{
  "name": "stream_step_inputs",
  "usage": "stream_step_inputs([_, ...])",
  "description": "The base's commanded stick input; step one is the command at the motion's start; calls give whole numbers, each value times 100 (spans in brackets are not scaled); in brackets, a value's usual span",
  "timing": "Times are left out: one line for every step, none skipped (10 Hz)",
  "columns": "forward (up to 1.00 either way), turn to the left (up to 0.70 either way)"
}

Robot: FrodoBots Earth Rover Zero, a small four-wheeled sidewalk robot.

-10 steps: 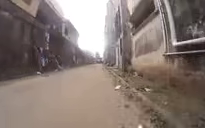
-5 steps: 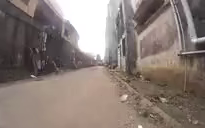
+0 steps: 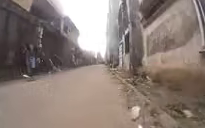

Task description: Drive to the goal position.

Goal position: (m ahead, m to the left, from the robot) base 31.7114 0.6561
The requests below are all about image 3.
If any weathered concrete wall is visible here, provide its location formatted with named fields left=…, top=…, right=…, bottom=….
left=136, top=0, right=205, bottom=98

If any row of dark buildings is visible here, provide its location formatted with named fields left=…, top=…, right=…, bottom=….
left=0, top=0, right=98, bottom=83

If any brown dirt road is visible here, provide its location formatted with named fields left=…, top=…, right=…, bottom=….
left=0, top=63, right=139, bottom=128

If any rubble strewn dirt verge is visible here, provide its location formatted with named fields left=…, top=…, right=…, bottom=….
left=107, top=64, right=205, bottom=128

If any row of grey buildings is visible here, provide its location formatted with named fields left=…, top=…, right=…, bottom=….
left=104, top=0, right=144, bottom=71

